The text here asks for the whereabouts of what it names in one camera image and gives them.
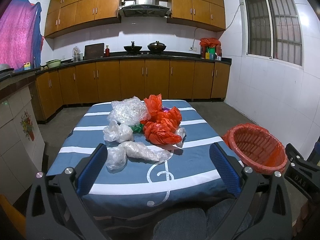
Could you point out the red bag with containers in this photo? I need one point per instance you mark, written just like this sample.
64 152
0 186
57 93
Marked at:
210 48

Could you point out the red basket with liner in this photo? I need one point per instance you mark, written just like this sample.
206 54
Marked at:
257 148

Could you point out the pink blue hanging cloth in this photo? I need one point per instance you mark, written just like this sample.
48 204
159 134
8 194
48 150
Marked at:
21 39

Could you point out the crumpled clear plastic bag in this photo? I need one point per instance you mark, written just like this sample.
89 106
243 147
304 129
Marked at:
119 133

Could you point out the barred window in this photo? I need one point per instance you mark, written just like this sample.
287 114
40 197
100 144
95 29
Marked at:
273 30

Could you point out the black wok left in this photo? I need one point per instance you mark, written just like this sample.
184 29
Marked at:
133 49

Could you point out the yellow detergent bottle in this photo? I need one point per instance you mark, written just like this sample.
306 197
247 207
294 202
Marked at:
27 66

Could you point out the lower wooden kitchen cabinets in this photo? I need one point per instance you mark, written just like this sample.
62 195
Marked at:
120 79

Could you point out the green basin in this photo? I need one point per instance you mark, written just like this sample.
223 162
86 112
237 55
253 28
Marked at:
53 63

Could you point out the clear bubble wrap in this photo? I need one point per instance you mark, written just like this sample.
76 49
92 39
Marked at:
128 111

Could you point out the pink purple plastic bag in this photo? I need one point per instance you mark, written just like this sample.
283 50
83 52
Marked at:
165 109

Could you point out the small clear plastic piece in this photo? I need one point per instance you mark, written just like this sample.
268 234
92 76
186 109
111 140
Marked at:
182 133

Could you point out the clear jar on counter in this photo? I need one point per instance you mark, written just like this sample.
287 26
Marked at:
76 54

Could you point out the steel range hood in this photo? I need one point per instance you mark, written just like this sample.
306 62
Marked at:
144 8

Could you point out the flower wall sticker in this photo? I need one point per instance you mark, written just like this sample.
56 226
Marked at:
27 126

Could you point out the knotted orange plastic bag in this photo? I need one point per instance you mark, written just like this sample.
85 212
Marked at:
161 133

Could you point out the dark cutting board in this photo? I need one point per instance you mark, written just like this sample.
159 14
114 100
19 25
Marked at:
94 51

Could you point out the red bottle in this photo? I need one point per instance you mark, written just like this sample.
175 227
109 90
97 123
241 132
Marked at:
107 51

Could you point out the green plastic bag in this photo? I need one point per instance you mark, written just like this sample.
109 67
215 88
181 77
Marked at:
137 128

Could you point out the long clear plastic bag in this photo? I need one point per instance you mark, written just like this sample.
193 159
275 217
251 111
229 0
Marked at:
117 156

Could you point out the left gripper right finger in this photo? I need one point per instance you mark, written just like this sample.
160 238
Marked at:
261 209

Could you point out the black lidded wok right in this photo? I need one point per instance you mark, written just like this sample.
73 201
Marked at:
156 47

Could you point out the blue white striped tablecloth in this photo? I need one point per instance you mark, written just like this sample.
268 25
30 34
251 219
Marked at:
126 198

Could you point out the person's blue jeans legs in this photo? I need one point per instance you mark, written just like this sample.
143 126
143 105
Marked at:
192 223

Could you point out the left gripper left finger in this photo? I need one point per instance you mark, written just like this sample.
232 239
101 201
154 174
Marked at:
55 207

